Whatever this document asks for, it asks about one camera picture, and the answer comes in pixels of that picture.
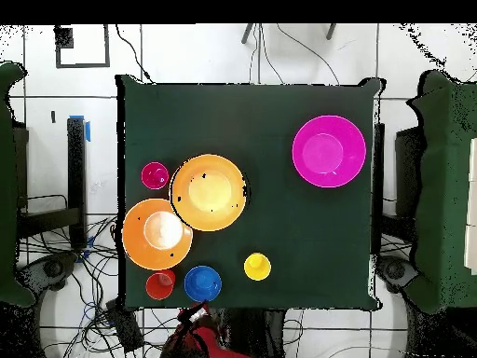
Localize dark blue plastic bowl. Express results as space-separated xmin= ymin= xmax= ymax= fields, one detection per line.
xmin=184 ymin=265 xmax=224 ymax=304

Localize large orange plastic bowl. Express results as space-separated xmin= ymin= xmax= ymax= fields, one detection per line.
xmin=170 ymin=153 xmax=248 ymax=233
xmin=121 ymin=198 xmax=194 ymax=271

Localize orange plastic cup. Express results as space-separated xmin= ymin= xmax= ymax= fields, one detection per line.
xmin=144 ymin=268 xmax=177 ymax=301

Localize black power strip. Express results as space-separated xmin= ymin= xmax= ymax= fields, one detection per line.
xmin=104 ymin=297 xmax=145 ymax=354

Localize yellow plastic cup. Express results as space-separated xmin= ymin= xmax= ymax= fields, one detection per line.
xmin=243 ymin=252 xmax=273 ymax=282

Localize crimson plastic cup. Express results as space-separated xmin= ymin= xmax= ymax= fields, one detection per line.
xmin=140 ymin=160 xmax=170 ymax=191

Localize black chair base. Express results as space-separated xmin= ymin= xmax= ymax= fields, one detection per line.
xmin=18 ymin=253 xmax=77 ymax=296
xmin=375 ymin=255 xmax=418 ymax=294

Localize dark green tablecloth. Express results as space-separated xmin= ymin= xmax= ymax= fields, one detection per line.
xmin=116 ymin=73 xmax=385 ymax=312

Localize large pink plastic bowl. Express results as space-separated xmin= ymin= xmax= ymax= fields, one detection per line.
xmin=291 ymin=114 xmax=367 ymax=188

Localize green cloth side table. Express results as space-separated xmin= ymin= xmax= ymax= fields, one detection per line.
xmin=407 ymin=69 xmax=477 ymax=314
xmin=0 ymin=61 xmax=36 ymax=309

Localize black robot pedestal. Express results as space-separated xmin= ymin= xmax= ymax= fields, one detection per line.
xmin=208 ymin=308 xmax=287 ymax=358

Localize tangle of floor cables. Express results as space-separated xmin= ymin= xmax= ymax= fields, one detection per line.
xmin=18 ymin=215 xmax=187 ymax=358

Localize black metal frame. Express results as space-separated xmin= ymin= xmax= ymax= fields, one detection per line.
xmin=14 ymin=115 xmax=91 ymax=251

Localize camera tripod legs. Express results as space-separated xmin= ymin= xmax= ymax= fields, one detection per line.
xmin=240 ymin=23 xmax=337 ymax=45

